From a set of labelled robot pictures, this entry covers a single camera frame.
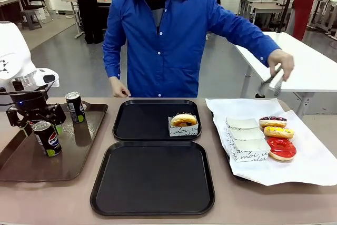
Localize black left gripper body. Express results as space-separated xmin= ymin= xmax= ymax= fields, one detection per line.
xmin=8 ymin=90 xmax=54 ymax=122

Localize black Pepsi can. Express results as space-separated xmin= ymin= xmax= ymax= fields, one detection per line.
xmin=32 ymin=121 xmax=63 ymax=158
xmin=65 ymin=92 xmax=86 ymax=124

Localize purple chocolate glazed donut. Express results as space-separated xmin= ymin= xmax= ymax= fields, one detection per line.
xmin=258 ymin=115 xmax=288 ymax=129

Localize metal serving tongs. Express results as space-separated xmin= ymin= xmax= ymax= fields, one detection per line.
xmin=259 ymin=67 xmax=285 ymax=97

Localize yellow glazed donut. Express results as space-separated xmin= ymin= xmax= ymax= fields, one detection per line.
xmin=263 ymin=125 xmax=295 ymax=140

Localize red glazed donut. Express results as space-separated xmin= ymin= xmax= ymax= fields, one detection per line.
xmin=266 ymin=136 xmax=298 ymax=161

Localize person's left forearm blue sleeve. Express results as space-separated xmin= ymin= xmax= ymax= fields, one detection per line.
xmin=223 ymin=21 xmax=281 ymax=65

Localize person's right forearm blue sleeve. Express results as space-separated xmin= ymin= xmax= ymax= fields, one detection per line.
xmin=102 ymin=31 xmax=127 ymax=80

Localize person's right hand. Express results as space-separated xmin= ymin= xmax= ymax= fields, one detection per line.
xmin=108 ymin=76 xmax=132 ymax=98

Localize person's left hand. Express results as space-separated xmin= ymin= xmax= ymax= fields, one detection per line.
xmin=266 ymin=49 xmax=295 ymax=82

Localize brown plastic tray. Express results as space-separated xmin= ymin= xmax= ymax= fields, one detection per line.
xmin=0 ymin=102 xmax=109 ymax=183

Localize grey office chair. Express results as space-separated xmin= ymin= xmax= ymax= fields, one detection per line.
xmin=20 ymin=0 xmax=54 ymax=31

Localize grey side table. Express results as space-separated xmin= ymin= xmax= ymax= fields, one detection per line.
xmin=61 ymin=0 xmax=85 ymax=39

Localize person in black clothes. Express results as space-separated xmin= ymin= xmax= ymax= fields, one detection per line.
xmin=65 ymin=0 xmax=104 ymax=44

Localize plain glazed donut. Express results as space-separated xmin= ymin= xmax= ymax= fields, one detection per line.
xmin=170 ymin=113 xmax=198 ymax=128

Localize glazed donut in paper sleeve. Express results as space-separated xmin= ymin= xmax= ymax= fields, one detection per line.
xmin=168 ymin=116 xmax=199 ymax=138

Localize person in blue shirt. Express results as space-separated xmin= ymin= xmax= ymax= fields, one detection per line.
xmin=102 ymin=0 xmax=281 ymax=98

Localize grey desk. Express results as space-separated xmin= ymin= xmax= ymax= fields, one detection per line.
xmin=245 ymin=0 xmax=293 ymax=30

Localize white paper sheet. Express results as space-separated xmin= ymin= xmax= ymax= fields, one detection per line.
xmin=205 ymin=97 xmax=337 ymax=187

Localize white table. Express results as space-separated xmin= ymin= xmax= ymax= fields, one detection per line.
xmin=232 ymin=31 xmax=337 ymax=116

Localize black stand pole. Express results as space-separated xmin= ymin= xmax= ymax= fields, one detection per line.
xmin=273 ymin=0 xmax=301 ymax=34

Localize person in red dress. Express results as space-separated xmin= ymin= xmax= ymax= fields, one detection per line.
xmin=280 ymin=0 xmax=320 ymax=42

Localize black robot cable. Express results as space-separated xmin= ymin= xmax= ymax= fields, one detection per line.
xmin=0 ymin=82 xmax=57 ymax=104

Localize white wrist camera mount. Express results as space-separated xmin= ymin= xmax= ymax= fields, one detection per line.
xmin=33 ymin=67 xmax=61 ymax=88

